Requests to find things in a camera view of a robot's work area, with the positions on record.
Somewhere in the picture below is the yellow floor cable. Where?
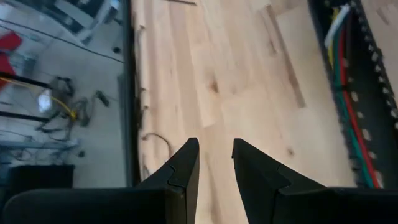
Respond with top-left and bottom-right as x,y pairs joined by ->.
0,77 -> 78,121

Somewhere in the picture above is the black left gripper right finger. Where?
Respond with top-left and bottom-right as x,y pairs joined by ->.
231,138 -> 398,224

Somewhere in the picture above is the white paper sheet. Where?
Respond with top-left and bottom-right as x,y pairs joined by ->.
37,89 -> 53,113

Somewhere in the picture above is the red bin shelf rack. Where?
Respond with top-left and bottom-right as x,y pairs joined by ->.
0,30 -> 23,90

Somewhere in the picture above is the black power strip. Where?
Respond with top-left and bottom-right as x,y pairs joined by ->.
94,90 -> 110,108

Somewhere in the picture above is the black cable coil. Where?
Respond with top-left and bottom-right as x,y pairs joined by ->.
34,75 -> 95,134

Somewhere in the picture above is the black hanging cable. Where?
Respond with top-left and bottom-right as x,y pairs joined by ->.
0,17 -> 124,64

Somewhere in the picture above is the bundle of coloured cables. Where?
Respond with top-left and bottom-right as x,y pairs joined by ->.
327,6 -> 340,67
338,28 -> 382,189

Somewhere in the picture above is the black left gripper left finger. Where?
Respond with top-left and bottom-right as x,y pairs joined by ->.
1,137 -> 200,224

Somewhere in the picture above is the black slotted cable duct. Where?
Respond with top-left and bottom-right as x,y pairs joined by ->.
307,0 -> 398,189

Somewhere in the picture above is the bundle of coloured wires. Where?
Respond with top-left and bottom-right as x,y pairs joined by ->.
324,4 -> 351,48

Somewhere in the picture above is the black floor stand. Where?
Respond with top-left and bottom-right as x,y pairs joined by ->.
0,71 -> 53,123

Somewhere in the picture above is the black floor box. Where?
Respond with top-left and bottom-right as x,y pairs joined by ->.
8,164 -> 76,189

